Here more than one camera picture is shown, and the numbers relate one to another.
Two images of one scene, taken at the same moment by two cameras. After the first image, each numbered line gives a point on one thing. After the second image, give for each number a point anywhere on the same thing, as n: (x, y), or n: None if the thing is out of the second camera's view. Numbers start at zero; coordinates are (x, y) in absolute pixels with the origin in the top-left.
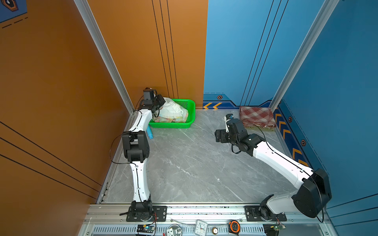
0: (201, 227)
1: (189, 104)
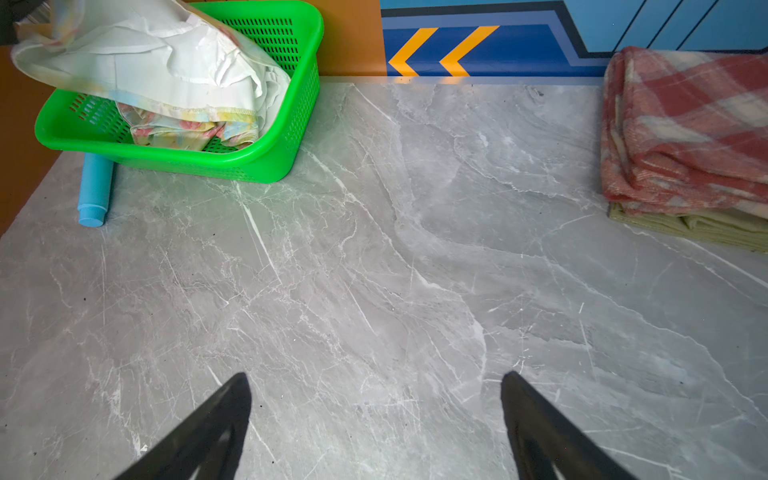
0: None
1: (291, 31)
